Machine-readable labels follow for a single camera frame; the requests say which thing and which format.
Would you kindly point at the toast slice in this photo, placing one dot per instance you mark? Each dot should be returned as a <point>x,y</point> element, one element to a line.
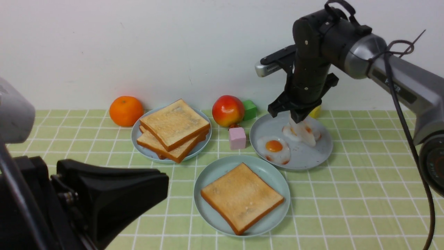
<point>241,197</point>
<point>149,141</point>
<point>175,124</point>
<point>161,157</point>

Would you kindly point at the yellow cube block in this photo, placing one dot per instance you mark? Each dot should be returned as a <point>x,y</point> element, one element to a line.
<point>316,112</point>

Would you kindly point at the red yellow apple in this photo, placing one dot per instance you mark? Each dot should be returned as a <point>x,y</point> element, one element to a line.
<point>228,111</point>

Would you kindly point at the teal front plate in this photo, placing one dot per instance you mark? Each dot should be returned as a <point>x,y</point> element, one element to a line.
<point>270,173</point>

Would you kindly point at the green cube block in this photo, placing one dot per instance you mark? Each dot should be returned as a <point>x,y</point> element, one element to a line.
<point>250,110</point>

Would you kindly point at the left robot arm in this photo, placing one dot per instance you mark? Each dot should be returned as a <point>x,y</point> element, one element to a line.
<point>22,224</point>

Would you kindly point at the orange fruit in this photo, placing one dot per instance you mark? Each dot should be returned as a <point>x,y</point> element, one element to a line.
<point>126,110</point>

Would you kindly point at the blue bread plate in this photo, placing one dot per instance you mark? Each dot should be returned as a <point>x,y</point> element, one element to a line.
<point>152,155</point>

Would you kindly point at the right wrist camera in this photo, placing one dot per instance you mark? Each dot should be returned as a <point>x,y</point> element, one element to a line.
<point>282,59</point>

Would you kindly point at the pink cube block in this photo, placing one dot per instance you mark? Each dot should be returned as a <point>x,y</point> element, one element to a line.
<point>237,138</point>

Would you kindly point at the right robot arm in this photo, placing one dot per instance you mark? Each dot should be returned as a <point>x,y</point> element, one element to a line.
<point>328,38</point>

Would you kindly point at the green checkered tablecloth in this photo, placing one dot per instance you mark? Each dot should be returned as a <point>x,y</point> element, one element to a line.
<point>367,196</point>

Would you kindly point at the fried egg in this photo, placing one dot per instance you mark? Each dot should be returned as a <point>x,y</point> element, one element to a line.
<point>288,133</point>
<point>274,149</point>
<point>303,131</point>

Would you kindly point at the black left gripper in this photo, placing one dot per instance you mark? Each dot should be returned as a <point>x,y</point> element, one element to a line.
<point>85,206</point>

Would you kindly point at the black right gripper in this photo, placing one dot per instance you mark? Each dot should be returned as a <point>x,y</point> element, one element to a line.
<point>304,88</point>

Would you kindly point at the grey-blue egg plate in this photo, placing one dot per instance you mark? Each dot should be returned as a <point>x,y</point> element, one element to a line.
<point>302,156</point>

